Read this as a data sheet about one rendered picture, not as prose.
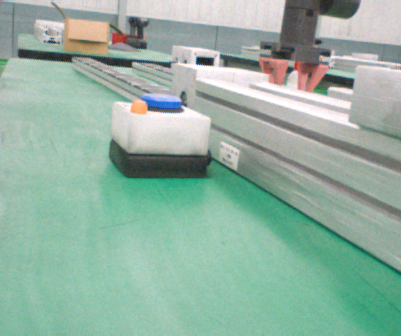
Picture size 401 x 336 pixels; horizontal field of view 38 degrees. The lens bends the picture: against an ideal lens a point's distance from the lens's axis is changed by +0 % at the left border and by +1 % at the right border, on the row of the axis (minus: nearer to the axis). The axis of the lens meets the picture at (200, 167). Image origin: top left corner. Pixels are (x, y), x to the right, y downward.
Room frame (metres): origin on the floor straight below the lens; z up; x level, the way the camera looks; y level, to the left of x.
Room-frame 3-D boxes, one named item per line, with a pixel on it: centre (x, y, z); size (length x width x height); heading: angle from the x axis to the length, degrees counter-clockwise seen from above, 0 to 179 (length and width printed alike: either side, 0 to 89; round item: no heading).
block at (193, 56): (1.75, 0.05, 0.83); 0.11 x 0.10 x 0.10; 113
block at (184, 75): (0.76, 0.00, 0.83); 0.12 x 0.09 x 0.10; 112
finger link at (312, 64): (0.96, -0.15, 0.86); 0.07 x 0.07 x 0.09; 22
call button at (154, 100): (0.56, 0.05, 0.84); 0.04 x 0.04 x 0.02
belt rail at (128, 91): (1.35, 0.23, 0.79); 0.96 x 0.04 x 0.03; 22
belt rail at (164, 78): (1.42, 0.05, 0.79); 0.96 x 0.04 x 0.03; 22
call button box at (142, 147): (0.57, 0.04, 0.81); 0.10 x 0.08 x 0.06; 112
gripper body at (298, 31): (0.96, -0.14, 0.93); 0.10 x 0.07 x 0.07; 112
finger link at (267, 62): (0.95, -0.12, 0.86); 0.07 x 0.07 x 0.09; 22
